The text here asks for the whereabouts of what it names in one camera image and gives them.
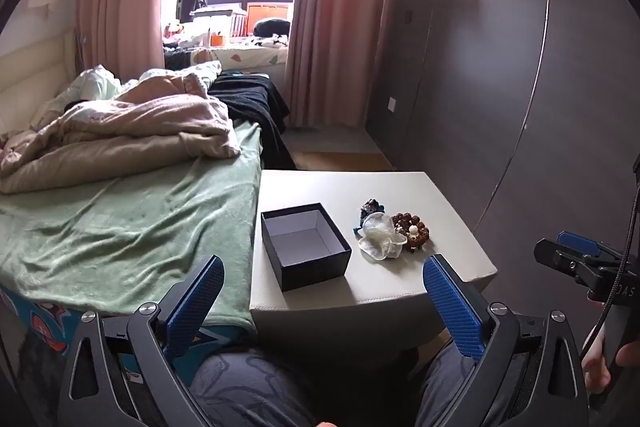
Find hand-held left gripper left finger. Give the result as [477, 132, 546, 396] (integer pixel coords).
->
[57, 254, 226, 427]

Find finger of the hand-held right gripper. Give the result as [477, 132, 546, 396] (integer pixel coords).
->
[556, 231, 604, 257]
[533, 238, 587, 282]

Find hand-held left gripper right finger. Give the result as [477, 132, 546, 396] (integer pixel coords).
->
[422, 253, 591, 427]

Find brown seed bead bracelet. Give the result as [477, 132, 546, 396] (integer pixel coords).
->
[391, 212, 430, 253]

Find translucent glass bead bracelet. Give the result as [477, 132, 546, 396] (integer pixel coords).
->
[357, 213, 407, 262]

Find blue red braided bracelet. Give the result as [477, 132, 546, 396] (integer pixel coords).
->
[353, 199, 387, 235]

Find black cardboard box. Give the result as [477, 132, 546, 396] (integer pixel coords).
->
[260, 202, 353, 292]

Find person's right hand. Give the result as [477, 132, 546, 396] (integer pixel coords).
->
[581, 341, 640, 396]

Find green bed blanket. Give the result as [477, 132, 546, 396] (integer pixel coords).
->
[0, 119, 263, 325]

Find grey patterned pants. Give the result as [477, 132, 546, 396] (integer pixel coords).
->
[189, 341, 482, 427]

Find white low table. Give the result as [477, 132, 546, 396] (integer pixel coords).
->
[249, 170, 499, 353]

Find dark brown wardrobe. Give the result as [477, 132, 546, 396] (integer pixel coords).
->
[366, 0, 640, 323]

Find pink beige duvet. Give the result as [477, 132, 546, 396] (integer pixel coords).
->
[0, 61, 242, 195]

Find black cloth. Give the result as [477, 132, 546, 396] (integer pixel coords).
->
[207, 71, 297, 170]

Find light green pillow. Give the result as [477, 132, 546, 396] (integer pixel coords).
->
[75, 65, 124, 102]

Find floral window seat cushion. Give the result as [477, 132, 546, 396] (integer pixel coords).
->
[164, 44, 291, 71]

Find cream padded headboard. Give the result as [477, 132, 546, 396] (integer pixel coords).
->
[0, 29, 77, 135]

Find black bag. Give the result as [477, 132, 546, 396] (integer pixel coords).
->
[254, 17, 292, 37]

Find orange box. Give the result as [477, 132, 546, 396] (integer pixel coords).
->
[247, 4, 290, 34]

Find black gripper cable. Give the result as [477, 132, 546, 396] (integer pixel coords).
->
[581, 184, 640, 360]

